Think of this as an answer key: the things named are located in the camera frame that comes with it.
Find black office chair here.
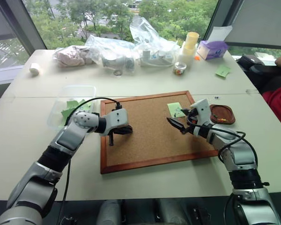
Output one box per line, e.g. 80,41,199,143
237,54,281,95

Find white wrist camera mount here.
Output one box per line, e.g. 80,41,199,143
189,98,213,137
99,108,130,137

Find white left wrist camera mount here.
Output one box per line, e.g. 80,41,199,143
99,108,130,137

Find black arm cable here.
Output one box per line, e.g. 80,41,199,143
60,97,123,225
186,117,259,225

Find green sticky note with scribble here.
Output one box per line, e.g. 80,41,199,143
167,102,186,119

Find white tape roll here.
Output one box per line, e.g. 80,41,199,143
29,62,42,76

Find grey rounded shape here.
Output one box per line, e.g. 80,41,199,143
99,199,123,225

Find clear plastic box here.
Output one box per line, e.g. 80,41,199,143
46,85,97,131

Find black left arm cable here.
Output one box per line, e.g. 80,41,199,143
60,97,123,225

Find clear bag with grey parts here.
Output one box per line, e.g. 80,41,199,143
84,34,137,74

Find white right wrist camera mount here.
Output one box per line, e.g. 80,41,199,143
189,98,213,137

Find pile of green notes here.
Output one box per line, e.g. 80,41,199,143
61,99,95,128

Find brown wooden tray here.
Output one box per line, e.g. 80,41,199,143
209,104,237,125

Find green sticky note with writing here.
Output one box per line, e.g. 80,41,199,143
215,65,231,79

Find large clear plastic bag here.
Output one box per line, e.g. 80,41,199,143
129,17,181,68

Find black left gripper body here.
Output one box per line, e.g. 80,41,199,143
107,126,125,137

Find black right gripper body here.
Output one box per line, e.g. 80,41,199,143
186,109,199,125

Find small clear pushpin jar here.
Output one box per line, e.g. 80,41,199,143
173,61,187,76

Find person in red shirt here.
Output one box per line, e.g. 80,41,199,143
261,52,281,136

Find white tissue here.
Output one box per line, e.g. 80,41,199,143
207,25,233,43

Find bag with pink cloth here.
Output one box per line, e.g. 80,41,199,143
52,45,95,69

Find yellow stacked cups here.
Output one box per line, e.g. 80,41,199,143
183,31,200,50

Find purple tissue box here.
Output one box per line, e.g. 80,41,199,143
197,40,229,60

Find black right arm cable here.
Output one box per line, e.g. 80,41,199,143
186,117,259,225

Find wood-framed cork board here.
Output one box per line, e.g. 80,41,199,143
100,90,220,175

